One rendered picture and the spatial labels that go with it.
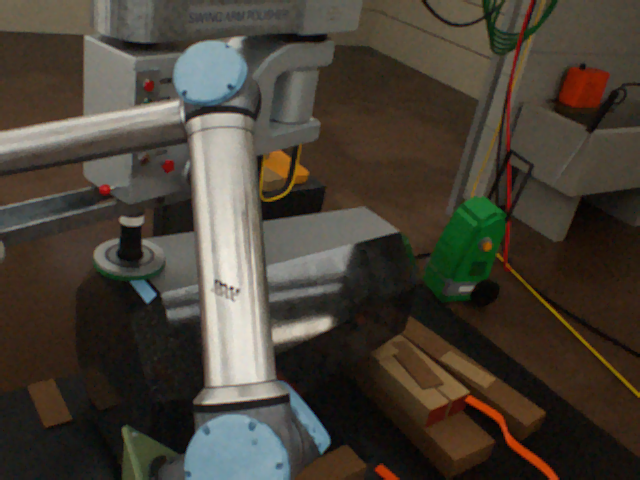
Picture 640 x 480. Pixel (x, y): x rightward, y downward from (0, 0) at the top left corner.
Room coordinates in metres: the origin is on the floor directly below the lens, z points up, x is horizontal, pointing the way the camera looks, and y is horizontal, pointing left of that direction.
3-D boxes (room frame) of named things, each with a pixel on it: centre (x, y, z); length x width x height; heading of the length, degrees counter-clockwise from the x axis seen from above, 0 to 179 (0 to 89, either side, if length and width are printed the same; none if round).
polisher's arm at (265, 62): (2.10, 0.34, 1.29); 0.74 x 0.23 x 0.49; 146
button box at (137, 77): (1.66, 0.51, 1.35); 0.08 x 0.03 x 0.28; 146
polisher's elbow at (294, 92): (2.33, 0.21, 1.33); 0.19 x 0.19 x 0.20
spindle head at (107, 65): (1.85, 0.53, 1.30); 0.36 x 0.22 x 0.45; 146
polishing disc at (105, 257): (1.78, 0.57, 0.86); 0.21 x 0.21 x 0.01
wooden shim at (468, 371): (2.55, -0.80, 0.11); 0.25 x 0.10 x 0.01; 54
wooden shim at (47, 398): (1.94, 0.90, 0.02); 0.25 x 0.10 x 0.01; 40
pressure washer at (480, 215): (3.45, -0.85, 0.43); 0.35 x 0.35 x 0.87; 25
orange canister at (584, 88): (5.02, -1.71, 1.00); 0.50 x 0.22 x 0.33; 127
